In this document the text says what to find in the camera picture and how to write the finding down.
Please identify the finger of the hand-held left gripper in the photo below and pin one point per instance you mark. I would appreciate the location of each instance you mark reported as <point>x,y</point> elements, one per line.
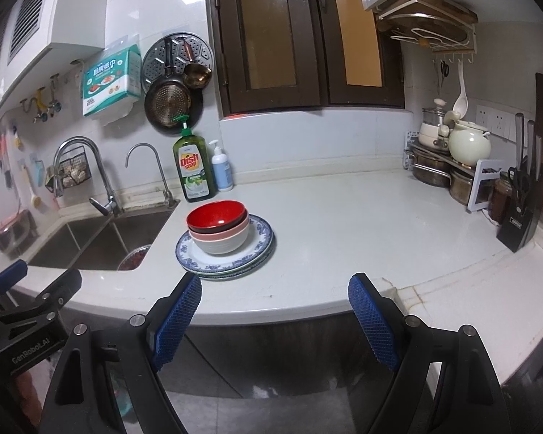
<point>7,278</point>
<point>63,287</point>

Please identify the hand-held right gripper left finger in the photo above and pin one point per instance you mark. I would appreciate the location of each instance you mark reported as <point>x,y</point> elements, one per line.
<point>176,321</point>

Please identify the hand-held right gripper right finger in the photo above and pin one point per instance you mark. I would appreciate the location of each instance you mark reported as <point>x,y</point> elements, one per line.
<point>371,321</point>

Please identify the cream bowl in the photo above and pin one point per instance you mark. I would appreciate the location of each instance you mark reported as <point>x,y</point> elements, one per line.
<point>221,244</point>

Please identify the pink bowl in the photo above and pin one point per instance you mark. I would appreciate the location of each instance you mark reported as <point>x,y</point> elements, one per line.
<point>235,231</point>

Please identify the red and black bowl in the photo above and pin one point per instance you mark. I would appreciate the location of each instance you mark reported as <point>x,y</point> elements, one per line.
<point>215,214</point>

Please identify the green rimmed plate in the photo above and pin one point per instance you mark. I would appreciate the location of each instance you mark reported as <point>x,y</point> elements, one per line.
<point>268,253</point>

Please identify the blue floral white plate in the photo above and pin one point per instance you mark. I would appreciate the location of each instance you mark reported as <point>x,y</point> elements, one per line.
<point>258,239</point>

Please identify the steel sink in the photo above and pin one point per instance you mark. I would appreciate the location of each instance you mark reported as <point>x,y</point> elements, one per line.
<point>86,239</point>

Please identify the sink strainer basket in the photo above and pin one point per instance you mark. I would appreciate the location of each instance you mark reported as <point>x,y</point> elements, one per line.
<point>133,257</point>

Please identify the hanging dish brush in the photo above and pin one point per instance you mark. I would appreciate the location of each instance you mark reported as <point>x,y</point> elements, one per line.
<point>32,194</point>

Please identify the large steel faucet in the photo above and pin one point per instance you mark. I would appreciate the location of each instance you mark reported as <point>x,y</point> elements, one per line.
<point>95,162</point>

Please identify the green dish soap bottle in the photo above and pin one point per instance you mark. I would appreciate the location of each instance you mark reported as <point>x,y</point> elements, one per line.
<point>193,167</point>

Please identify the white pump bottle blue label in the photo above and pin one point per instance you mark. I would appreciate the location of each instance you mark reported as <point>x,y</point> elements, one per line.
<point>221,172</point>

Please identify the thin steel faucet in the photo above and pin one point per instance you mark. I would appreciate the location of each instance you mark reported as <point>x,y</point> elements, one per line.
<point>156,158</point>

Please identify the wide steel pot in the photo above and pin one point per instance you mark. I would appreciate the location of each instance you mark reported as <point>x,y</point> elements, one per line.
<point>430,172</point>

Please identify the small steel pot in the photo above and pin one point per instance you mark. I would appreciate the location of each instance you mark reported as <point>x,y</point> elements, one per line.
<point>461,187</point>

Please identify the white and steel pot rack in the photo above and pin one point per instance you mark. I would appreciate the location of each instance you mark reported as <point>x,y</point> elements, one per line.
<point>479,190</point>

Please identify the glass jar with dark contents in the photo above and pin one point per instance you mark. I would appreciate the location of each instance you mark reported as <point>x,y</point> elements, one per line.
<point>500,199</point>

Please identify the black knife block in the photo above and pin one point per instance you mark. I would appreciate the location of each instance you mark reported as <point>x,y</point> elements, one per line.
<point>522,226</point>

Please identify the cream ceramic teapot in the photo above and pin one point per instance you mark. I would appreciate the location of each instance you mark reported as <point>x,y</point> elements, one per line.
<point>468,147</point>

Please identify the cream pot with glass lid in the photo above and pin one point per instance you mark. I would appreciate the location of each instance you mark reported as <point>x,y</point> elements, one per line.
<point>432,131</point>

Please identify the hanging perforated pan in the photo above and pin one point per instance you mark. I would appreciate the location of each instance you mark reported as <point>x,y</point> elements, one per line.
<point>167,104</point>

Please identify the paper towel pack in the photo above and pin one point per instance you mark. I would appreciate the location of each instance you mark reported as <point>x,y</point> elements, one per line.
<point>111,81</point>

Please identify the white hanging ladle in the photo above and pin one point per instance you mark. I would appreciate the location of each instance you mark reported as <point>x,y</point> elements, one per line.
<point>459,95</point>

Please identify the brass ladle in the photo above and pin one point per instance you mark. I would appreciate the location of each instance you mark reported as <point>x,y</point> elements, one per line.
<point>197,74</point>

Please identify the round steel steamer plate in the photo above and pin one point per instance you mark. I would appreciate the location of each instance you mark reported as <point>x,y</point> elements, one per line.
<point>158,58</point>

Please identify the hanging small scissors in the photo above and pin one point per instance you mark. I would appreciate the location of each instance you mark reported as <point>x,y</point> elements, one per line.
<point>444,72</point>

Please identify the white range hood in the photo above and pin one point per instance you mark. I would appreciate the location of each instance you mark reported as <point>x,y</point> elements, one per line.
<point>36,18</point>

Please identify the brown wooden window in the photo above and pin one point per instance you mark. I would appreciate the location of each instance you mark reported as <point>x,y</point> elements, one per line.
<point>319,54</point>

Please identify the white wall socket row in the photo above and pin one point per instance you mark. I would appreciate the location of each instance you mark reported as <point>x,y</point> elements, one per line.
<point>495,122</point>

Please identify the white wall board rack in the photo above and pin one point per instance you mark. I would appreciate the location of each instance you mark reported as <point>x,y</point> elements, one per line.
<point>434,31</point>

